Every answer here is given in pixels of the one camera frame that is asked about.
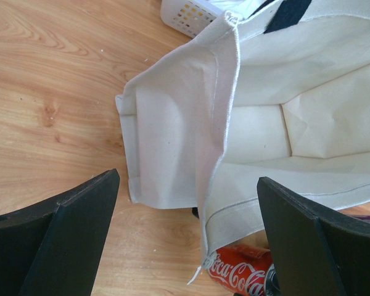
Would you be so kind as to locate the cream canvas tote bag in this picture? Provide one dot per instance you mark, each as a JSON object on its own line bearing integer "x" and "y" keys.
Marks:
{"x": 283, "y": 93}

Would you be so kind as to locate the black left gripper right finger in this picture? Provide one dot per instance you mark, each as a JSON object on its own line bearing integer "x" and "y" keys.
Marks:
{"x": 316, "y": 250}

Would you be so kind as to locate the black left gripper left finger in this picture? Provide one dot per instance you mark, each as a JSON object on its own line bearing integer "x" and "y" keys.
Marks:
{"x": 54, "y": 247}

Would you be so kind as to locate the white plastic basket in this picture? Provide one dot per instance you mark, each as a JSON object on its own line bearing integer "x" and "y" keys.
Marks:
{"x": 191, "y": 17}

